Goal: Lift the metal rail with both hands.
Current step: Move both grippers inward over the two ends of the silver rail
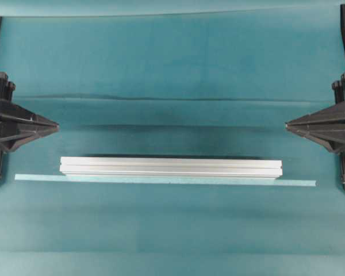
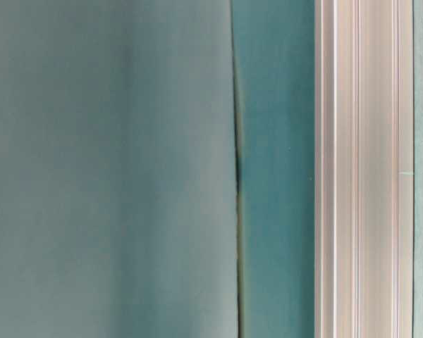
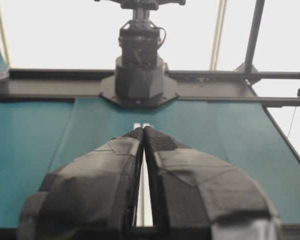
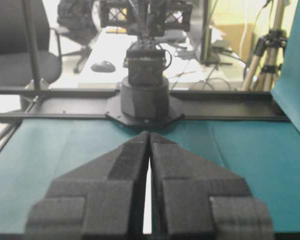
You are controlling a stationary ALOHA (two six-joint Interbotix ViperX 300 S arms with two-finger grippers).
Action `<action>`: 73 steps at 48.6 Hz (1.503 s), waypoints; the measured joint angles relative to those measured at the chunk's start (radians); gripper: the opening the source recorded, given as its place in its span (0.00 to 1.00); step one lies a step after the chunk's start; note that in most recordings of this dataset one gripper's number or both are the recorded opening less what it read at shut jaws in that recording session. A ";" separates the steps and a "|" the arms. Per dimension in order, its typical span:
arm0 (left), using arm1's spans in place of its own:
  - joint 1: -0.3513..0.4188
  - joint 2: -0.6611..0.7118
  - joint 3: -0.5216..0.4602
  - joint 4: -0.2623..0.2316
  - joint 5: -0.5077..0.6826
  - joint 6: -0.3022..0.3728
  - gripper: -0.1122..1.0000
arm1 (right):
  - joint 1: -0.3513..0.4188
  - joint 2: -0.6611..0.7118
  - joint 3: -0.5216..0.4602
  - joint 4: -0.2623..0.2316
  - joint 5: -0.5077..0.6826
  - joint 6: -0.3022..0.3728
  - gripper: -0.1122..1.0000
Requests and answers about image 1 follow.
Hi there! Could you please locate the light blue tape strip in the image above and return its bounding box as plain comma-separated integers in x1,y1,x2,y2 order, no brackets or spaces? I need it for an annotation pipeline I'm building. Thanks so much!
14,174,316,187

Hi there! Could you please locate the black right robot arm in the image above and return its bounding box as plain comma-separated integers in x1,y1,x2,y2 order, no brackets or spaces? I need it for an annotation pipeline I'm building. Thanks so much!
285,73,345,154

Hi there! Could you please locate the teal table cloth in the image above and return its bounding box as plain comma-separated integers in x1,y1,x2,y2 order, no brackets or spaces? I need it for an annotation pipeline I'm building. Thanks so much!
0,1,345,275

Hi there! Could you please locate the silver aluminium extrusion rail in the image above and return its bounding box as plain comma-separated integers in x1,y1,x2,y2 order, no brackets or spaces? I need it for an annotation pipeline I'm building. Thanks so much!
60,157,282,178

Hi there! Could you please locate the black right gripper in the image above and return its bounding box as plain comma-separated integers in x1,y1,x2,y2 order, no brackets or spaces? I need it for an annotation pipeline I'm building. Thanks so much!
285,101,345,152

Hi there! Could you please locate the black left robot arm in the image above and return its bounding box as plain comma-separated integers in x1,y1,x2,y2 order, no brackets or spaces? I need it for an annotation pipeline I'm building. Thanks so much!
0,72,59,152

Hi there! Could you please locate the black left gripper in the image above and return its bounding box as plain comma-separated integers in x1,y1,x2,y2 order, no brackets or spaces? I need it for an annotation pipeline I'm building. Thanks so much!
0,98,59,152

